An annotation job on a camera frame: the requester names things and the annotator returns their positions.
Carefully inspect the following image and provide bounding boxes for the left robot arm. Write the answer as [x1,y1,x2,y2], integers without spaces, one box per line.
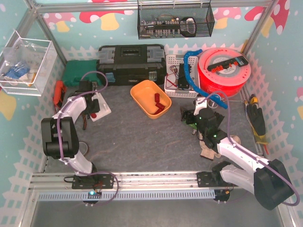
[41,80,100,176]

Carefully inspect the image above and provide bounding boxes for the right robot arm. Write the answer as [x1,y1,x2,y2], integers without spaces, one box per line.
[180,107,294,210]

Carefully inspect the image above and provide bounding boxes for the orange black pliers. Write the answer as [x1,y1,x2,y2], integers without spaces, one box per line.
[81,114,89,130]

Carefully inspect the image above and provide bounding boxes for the black ribbed block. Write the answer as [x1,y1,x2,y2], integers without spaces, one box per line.
[214,112,224,128]

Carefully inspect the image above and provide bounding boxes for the orange multimeter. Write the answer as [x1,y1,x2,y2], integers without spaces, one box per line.
[53,80,66,108]

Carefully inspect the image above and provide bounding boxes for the orange plastic bin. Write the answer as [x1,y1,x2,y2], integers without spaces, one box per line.
[130,80,172,120]

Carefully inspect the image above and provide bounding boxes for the green tool case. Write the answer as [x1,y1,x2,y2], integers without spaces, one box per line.
[62,60,97,87]

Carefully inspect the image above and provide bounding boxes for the beige work glove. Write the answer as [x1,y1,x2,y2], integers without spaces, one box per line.
[198,134,241,161]

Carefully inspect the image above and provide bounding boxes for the brown tape roll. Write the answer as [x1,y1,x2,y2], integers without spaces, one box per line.
[79,141,89,156]

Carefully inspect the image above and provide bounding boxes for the black toolbox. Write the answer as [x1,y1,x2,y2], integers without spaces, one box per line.
[96,44,167,86]

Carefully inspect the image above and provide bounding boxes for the orange filament spool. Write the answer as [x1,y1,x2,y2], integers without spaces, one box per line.
[197,47,251,97]

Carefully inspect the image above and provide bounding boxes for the white perforated basket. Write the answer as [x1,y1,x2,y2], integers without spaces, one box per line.
[164,54,200,98]

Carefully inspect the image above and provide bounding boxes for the black yellow work glove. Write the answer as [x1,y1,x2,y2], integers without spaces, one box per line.
[246,104,267,145]

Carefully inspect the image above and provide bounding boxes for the black terminal strip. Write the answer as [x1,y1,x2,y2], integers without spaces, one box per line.
[207,56,249,73]

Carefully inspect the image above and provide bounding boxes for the clear acrylic box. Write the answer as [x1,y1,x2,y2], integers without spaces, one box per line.
[0,31,57,96]

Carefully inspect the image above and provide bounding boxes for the blue white glove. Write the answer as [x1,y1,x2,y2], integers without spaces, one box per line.
[4,62,30,80]

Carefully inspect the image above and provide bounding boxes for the black metal bracket plate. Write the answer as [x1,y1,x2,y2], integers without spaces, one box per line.
[177,63,190,90]

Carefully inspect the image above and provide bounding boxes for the red test lead wire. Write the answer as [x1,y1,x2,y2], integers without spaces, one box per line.
[166,73,178,90]

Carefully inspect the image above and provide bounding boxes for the blue corrugated hose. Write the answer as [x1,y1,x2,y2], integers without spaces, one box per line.
[183,49,228,109]

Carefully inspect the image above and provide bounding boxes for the aluminium front rail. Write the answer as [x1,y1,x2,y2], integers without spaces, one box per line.
[29,171,240,190]

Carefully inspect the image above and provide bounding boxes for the black wire mesh basket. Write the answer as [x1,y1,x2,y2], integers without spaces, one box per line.
[137,2,214,39]

